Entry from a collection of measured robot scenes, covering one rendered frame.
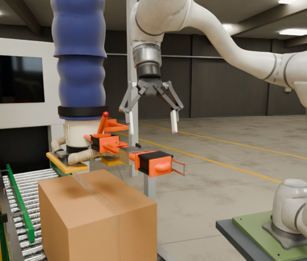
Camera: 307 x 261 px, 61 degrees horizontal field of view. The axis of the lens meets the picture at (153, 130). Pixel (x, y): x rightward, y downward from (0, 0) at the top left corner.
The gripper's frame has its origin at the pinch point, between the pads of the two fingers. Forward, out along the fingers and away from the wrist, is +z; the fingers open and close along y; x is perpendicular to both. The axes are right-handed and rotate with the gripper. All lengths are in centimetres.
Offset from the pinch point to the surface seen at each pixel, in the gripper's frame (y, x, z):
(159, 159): 0.4, 5.9, 9.1
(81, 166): 22.7, -38.8, 7.9
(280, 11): -561, -531, -427
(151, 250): -6, -47, 48
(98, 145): 15.7, -26.1, 0.9
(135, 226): 1, -40, 35
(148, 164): 3.3, 3.3, 10.4
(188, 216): -88, -218, 69
